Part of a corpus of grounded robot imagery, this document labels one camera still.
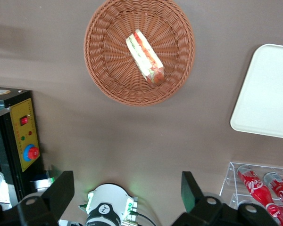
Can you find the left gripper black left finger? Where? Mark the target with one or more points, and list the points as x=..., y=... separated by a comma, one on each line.
x=59, y=188

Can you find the clear acrylic bottle rack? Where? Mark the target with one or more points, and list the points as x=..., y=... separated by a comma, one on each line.
x=228, y=181

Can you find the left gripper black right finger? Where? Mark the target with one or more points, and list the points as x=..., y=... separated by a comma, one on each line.
x=191, y=190

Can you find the round brown wicker basket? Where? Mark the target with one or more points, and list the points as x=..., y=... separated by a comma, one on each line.
x=108, y=70

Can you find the red cola bottle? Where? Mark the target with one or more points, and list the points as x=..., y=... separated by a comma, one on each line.
x=254, y=188
x=281, y=190

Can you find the wrapped sandwich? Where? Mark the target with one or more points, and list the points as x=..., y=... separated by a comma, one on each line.
x=143, y=54

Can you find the black cabinet with yellow panel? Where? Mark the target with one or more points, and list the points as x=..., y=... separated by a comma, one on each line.
x=23, y=131

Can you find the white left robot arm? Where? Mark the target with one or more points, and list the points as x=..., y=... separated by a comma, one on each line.
x=108, y=197

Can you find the cream plastic tray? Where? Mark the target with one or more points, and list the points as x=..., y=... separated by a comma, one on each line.
x=266, y=94

